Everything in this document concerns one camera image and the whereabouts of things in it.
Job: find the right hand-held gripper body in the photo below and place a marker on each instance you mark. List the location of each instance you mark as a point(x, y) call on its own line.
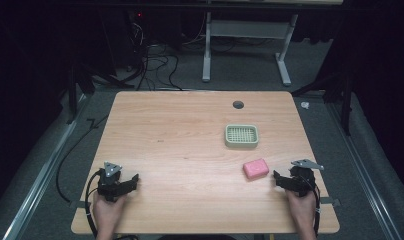
point(303, 180)

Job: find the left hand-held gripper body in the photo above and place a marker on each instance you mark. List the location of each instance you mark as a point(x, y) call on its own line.
point(110, 181)

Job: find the pink soap bar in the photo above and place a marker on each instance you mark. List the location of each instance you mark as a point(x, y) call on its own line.
point(255, 168)

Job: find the green soap dish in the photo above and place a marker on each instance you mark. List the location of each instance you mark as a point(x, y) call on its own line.
point(241, 136)

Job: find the crumpled white paper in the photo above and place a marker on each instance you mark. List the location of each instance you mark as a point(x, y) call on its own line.
point(305, 105)

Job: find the black metal stand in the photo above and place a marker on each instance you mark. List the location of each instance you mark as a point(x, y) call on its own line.
point(73, 96)
point(346, 100)

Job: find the dark computer tower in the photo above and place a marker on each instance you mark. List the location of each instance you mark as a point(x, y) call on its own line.
point(138, 33)

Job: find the silver floor rail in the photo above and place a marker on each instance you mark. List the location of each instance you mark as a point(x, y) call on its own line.
point(40, 181)
point(363, 166)

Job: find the white metal desk frame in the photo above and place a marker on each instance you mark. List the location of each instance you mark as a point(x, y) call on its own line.
point(248, 28)

